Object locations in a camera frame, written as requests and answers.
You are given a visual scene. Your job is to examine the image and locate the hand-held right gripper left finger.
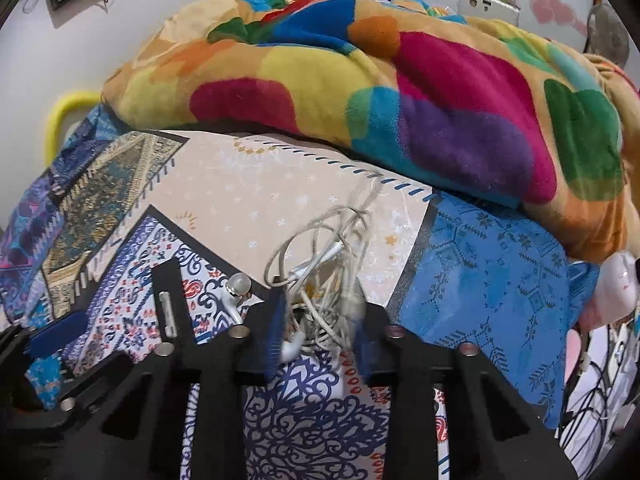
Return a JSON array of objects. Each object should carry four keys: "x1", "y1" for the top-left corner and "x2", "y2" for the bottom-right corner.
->
[{"x1": 45, "y1": 292, "x2": 289, "y2": 480}]

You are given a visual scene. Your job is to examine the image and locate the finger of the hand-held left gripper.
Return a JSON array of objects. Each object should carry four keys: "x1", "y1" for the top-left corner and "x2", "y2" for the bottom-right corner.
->
[
  {"x1": 22, "y1": 311, "x2": 136, "y2": 413},
  {"x1": 151, "y1": 259, "x2": 197, "y2": 361}
]

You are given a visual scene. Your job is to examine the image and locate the white black patterned cloth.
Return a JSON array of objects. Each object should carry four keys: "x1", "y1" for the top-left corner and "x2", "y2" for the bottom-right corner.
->
[{"x1": 560, "y1": 320, "x2": 640, "y2": 466}]

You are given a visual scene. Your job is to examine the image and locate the yellow bent tube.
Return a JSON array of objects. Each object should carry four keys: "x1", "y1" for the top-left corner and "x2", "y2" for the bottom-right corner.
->
[{"x1": 45, "y1": 91, "x2": 103, "y2": 168}]

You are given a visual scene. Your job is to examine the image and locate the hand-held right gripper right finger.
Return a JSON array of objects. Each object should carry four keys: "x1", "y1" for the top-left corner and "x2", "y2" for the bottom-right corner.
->
[{"x1": 354, "y1": 302, "x2": 576, "y2": 480}]

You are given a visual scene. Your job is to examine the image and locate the colourful patch fleece blanket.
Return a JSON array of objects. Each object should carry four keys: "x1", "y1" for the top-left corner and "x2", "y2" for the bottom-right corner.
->
[{"x1": 100, "y1": 0, "x2": 640, "y2": 266}]

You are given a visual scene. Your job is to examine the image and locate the blue patchwork bed sheet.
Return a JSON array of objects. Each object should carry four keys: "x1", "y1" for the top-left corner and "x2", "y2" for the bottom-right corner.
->
[{"x1": 0, "y1": 105, "x2": 601, "y2": 480}]

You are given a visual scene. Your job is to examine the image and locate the white earphones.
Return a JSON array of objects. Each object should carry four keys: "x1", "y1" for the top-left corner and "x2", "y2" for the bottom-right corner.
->
[{"x1": 222, "y1": 175, "x2": 386, "y2": 363}]

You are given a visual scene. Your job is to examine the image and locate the pink white soft toy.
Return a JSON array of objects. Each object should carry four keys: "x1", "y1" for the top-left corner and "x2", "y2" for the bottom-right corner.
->
[{"x1": 580, "y1": 252, "x2": 640, "y2": 328}]

